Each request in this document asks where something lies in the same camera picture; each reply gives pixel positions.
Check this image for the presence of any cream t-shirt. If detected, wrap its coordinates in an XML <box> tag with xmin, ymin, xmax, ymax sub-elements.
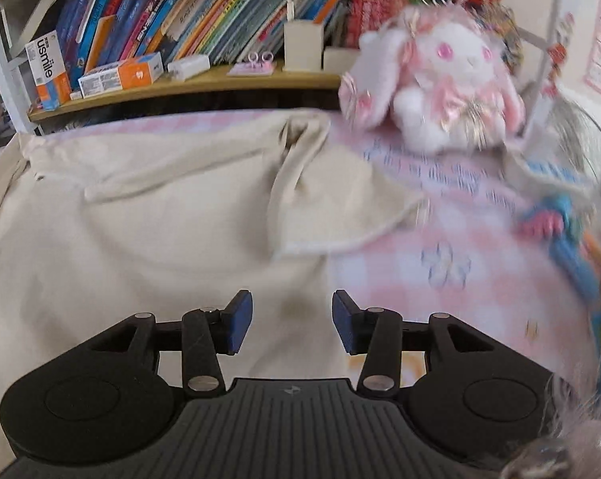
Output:
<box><xmin>0</xmin><ymin>110</ymin><xmax>428</xmax><ymax>470</ymax></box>

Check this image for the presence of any pink checkered desk mat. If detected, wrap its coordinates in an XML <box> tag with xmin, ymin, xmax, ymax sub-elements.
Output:
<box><xmin>0</xmin><ymin>107</ymin><xmax>601</xmax><ymax>416</ymax></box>

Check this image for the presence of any blue pink toy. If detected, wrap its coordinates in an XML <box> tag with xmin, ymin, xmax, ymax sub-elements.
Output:
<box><xmin>517</xmin><ymin>194</ymin><xmax>600</xmax><ymax>305</ymax></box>

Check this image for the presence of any pink white bunny plush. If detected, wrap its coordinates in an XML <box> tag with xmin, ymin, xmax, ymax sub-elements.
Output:
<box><xmin>338</xmin><ymin>3</ymin><xmax>526</xmax><ymax>154</ymax></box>

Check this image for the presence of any wooden lower shelf board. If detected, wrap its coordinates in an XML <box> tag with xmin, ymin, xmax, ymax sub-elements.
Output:
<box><xmin>28</xmin><ymin>65</ymin><xmax>340</xmax><ymax>122</ymax></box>

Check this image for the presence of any white charger adapter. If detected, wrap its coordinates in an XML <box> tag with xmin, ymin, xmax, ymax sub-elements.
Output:
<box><xmin>167</xmin><ymin>54</ymin><xmax>210</xmax><ymax>81</ymax></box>

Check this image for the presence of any flat orange white usmile box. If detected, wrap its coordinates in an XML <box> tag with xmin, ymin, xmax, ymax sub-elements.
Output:
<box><xmin>78</xmin><ymin>52</ymin><xmax>164</xmax><ymax>99</ymax></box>

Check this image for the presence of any cream pen holder box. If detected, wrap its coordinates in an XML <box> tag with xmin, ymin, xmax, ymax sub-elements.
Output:
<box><xmin>283</xmin><ymin>20</ymin><xmax>323</xmax><ymax>73</ymax></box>

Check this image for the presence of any row of leaning books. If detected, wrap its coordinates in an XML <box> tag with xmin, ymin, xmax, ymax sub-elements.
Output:
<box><xmin>56</xmin><ymin>0</ymin><xmax>343</xmax><ymax>93</ymax></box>

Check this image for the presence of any upright usmile box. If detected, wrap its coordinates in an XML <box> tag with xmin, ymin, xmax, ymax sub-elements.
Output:
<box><xmin>25</xmin><ymin>30</ymin><xmax>71</xmax><ymax>111</ymax></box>

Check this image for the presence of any white shelf post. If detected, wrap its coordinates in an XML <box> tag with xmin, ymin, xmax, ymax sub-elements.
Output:
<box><xmin>0</xmin><ymin>34</ymin><xmax>36</xmax><ymax>134</ymax></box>

